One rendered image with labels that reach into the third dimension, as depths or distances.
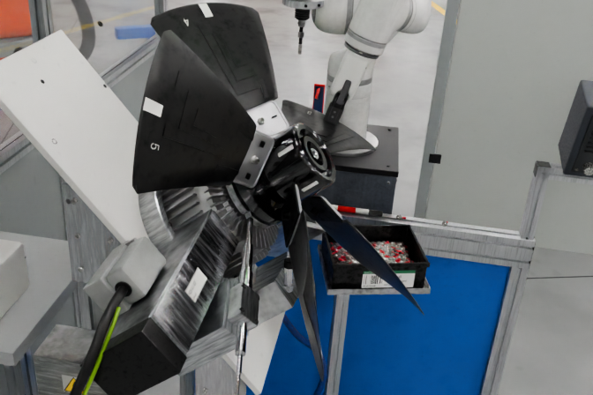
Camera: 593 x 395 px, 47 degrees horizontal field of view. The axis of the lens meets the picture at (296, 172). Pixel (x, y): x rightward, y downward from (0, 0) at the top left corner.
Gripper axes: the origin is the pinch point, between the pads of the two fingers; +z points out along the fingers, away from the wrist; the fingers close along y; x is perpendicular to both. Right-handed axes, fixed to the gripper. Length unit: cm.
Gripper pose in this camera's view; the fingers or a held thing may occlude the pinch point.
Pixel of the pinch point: (334, 114)
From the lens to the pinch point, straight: 145.1
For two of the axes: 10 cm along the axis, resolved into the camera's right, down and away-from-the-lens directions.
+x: 9.2, 3.8, 0.1
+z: -3.5, 8.2, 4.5
